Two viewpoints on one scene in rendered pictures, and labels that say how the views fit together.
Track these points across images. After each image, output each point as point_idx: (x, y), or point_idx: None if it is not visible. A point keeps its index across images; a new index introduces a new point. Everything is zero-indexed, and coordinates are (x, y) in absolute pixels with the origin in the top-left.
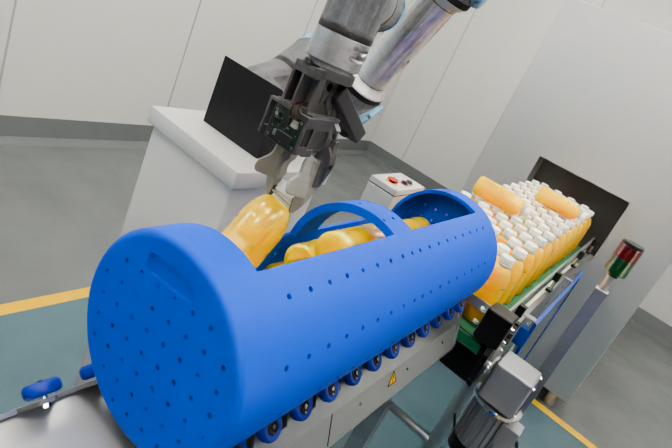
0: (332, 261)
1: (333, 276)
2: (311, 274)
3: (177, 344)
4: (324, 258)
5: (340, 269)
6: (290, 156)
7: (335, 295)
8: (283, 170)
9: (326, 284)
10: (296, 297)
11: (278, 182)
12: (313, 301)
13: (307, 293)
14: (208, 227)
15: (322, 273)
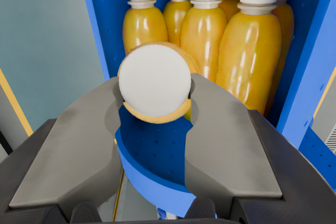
0: (317, 69)
1: (324, 77)
2: (301, 120)
3: None
4: (305, 86)
5: (331, 55)
6: (120, 173)
7: (330, 77)
8: (114, 118)
9: (319, 95)
10: (298, 143)
11: (119, 92)
12: (311, 118)
13: (304, 128)
14: (184, 193)
15: (311, 99)
